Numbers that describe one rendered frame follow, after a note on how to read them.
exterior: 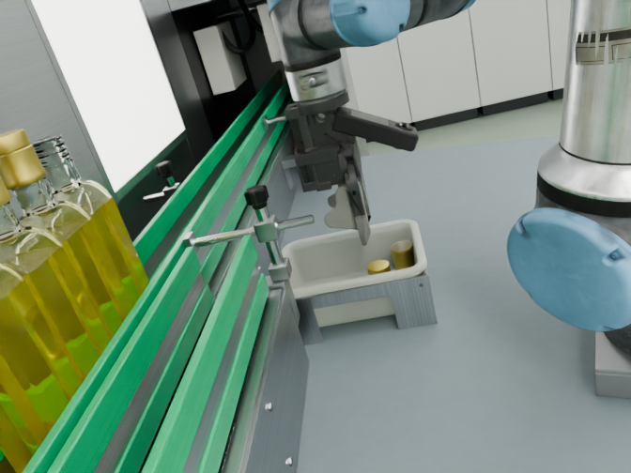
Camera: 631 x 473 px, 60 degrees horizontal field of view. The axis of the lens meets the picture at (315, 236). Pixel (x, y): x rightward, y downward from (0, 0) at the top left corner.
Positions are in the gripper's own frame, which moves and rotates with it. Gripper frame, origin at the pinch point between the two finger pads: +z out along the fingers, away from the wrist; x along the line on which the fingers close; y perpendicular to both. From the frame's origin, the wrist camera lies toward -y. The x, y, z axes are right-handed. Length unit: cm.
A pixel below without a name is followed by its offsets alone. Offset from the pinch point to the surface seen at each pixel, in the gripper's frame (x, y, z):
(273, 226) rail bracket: 13.0, 9.9, -8.4
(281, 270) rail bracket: 13.1, 10.7, -2.3
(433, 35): -349, -41, 19
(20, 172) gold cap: 31.2, 24.6, -25.4
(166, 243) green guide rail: 2.0, 29.9, -4.5
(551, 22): -351, -121, 31
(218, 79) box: -83, 41, -16
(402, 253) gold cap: -2.8, -3.9, 6.7
